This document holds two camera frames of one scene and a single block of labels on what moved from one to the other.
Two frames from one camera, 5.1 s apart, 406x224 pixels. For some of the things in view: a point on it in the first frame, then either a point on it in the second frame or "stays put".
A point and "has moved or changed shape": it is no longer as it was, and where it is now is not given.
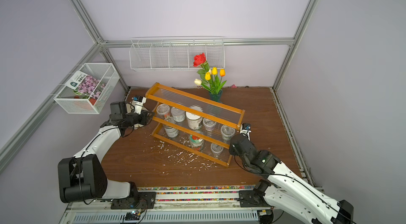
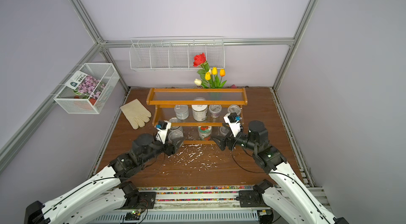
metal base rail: (176, 205) stays put
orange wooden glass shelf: (201, 126) has moved or changed shape
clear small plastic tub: (163, 111) -> (177, 136)
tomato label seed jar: (196, 142) -> (204, 132)
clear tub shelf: (216, 149) -> (223, 130)
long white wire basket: (175, 53) stays put
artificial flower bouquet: (211, 78) stays put
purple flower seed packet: (86, 85) stays put
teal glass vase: (216, 98) stays put
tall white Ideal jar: (194, 121) -> (200, 112)
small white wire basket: (89, 89) stays put
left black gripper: (144, 115) -> (169, 148)
